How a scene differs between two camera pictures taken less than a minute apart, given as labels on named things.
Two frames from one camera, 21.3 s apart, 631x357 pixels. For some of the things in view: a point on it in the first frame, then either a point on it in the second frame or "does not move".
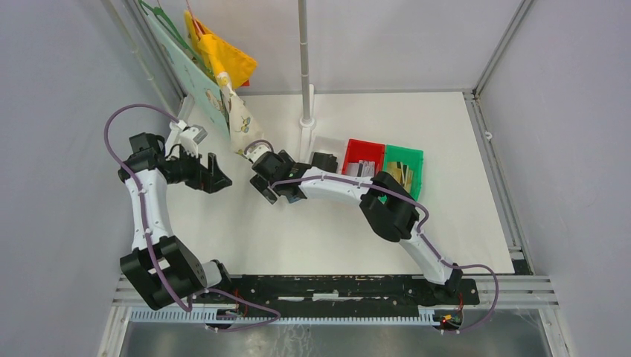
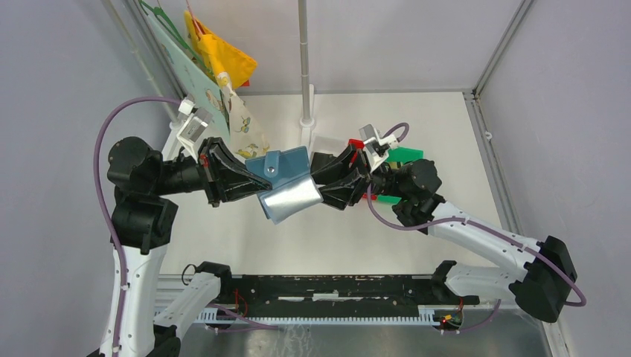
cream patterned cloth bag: (244, 126) does not move
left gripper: (207, 180) -> (233, 179)
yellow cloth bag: (230, 65) does not move
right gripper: (263, 185) -> (349, 190)
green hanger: (160, 14) does not move
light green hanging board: (205, 91) does not move
